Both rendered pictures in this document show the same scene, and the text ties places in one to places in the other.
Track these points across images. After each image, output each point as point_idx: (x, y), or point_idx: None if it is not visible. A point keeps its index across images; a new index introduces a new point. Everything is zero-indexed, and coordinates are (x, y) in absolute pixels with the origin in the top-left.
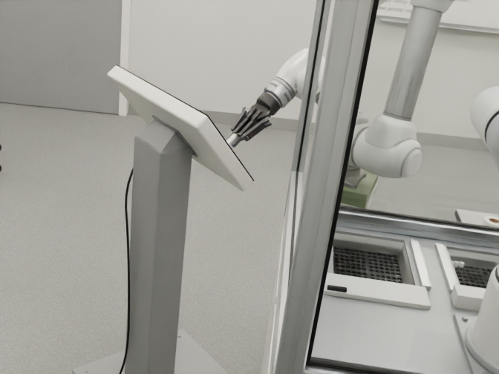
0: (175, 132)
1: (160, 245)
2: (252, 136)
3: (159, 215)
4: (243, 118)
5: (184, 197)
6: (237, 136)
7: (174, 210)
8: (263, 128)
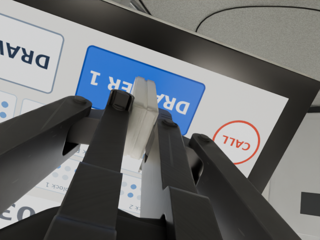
0: None
1: None
2: (231, 165)
3: None
4: (5, 182)
5: (123, 2)
6: (145, 149)
7: (126, 0)
8: (299, 238)
